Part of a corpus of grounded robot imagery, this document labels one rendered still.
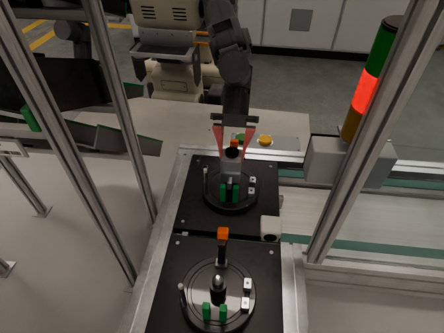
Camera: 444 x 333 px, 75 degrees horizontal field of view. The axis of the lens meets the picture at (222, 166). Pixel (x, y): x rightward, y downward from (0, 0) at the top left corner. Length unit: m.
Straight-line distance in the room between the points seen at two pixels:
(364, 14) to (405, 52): 3.35
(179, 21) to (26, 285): 1.00
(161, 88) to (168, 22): 0.31
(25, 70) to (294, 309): 0.55
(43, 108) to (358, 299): 0.70
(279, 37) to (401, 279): 3.21
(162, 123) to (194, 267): 0.68
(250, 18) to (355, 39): 1.18
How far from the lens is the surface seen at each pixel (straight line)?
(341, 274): 0.70
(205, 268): 0.59
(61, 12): 0.52
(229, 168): 0.63
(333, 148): 0.46
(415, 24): 0.35
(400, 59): 0.36
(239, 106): 0.61
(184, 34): 1.25
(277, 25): 3.63
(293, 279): 0.64
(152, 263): 0.65
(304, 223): 0.76
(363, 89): 0.41
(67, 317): 0.77
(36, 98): 0.37
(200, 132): 1.07
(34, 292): 0.83
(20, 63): 0.35
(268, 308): 0.59
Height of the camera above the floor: 1.53
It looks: 45 degrees down
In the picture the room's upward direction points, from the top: straight up
